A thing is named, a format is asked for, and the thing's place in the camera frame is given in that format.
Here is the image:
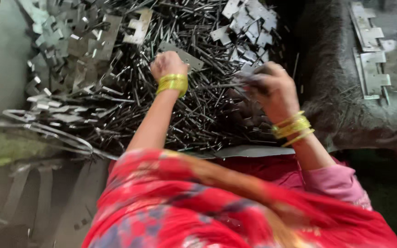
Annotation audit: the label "row of stacked hinge plates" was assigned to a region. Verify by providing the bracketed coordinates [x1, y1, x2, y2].
[348, 1, 397, 104]

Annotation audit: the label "red patterned garment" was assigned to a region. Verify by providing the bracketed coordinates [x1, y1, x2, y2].
[81, 149, 397, 248]

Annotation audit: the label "pile of notched metal plates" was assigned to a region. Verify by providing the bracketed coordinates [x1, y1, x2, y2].
[16, 0, 154, 104]

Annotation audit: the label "heap of thin metal pins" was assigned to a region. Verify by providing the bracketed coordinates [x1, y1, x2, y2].
[30, 0, 301, 155]

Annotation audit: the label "bent metal wire loops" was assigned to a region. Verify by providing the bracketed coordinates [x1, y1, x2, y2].
[0, 109, 120, 161]

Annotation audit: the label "person's right hand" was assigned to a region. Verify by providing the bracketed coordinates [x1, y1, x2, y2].
[243, 61, 301, 124]

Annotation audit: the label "grey metal sheet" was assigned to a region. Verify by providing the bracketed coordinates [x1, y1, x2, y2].
[185, 145, 295, 160]

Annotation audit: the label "yellow bangles on wrist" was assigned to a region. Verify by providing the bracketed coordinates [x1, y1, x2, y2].
[271, 110, 315, 147]
[156, 73, 189, 98]

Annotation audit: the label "pink sleeve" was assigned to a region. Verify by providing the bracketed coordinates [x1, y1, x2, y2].
[300, 163, 374, 211]

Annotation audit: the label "grey metal plate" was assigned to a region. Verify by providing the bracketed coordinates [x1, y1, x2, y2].
[156, 41, 205, 71]

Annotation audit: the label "small pile of metal plates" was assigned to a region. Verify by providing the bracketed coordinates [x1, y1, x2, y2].
[210, 0, 279, 69]

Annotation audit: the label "person's left hand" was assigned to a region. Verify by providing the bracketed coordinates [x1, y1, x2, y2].
[150, 51, 189, 82]

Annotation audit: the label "yellow bangles on right wrist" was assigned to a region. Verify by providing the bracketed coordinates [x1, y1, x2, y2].
[271, 110, 315, 147]

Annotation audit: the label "yellow bangles on left wrist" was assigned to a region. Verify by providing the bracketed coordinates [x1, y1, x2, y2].
[156, 73, 189, 98]

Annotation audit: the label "dark metal plate piece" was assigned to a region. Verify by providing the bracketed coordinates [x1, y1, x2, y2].
[235, 70, 271, 97]

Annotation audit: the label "grey sack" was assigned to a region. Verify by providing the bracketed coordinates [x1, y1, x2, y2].
[297, 0, 397, 159]

